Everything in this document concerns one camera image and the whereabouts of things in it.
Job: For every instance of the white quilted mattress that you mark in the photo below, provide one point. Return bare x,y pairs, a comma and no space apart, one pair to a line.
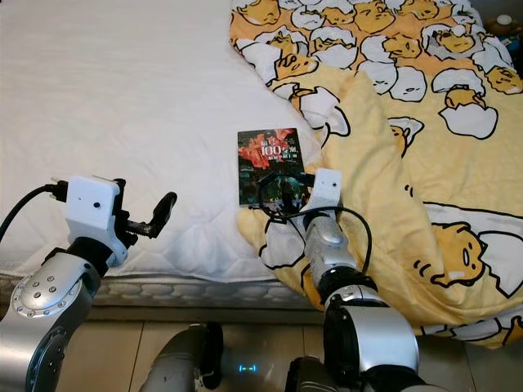
114,106

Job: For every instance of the grey left robot leg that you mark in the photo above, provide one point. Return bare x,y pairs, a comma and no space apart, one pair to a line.
180,359

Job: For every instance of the dark red-print book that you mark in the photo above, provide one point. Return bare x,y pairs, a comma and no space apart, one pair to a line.
265,155

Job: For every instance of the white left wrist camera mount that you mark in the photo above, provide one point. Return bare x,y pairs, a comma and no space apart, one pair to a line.
91,212

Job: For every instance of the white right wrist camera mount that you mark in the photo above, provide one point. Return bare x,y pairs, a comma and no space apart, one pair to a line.
325,189

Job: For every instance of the grey robot leg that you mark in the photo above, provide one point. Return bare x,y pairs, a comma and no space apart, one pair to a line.
180,359
310,377

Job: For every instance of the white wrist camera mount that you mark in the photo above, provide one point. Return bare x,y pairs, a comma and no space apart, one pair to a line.
325,189
91,212

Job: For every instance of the yellow cartoon egg blanket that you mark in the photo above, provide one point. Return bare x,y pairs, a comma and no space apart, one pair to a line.
400,163

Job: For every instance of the grey right robot leg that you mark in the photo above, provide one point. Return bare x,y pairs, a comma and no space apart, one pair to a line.
310,377

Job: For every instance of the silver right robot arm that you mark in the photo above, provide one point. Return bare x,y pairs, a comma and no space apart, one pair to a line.
384,343

